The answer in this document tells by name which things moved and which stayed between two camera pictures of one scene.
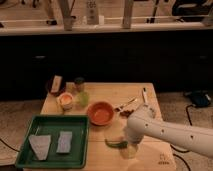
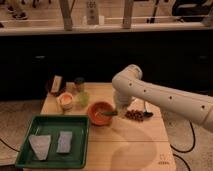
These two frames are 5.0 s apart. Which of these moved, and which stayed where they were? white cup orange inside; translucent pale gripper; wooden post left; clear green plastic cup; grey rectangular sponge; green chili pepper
Moved: translucent pale gripper; green chili pepper
Stayed: grey rectangular sponge; wooden post left; clear green plastic cup; white cup orange inside
